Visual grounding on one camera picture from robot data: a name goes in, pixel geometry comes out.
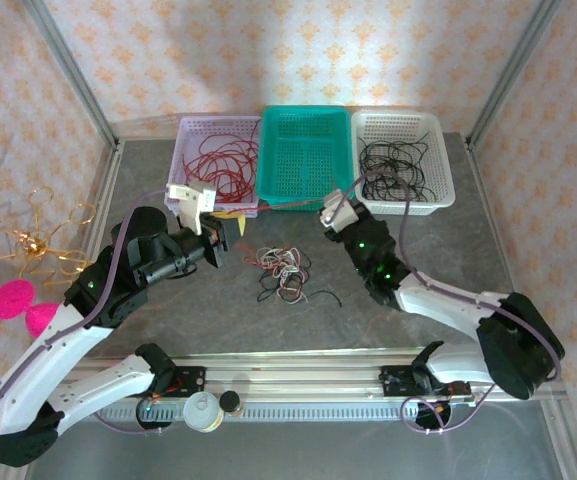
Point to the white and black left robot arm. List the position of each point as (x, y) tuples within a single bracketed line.
[(43, 370)]

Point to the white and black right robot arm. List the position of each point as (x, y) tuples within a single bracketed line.
[(448, 305)]

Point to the teal plastic basket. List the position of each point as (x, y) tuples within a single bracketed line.
[(298, 160)]

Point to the lavender plastic basket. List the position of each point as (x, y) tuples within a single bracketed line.
[(213, 122)]

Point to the pink round pads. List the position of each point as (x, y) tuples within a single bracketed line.
[(40, 320)]

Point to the white plastic basket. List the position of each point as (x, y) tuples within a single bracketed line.
[(398, 122)]

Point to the round pink fuzzy ball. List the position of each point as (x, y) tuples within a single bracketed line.
[(10, 300)]

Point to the white round cap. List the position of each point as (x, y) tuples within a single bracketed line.
[(202, 411)]

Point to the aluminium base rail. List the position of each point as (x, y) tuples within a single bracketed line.
[(293, 375)]

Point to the aluminium frame post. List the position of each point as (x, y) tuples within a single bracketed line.
[(508, 75), (78, 80)]

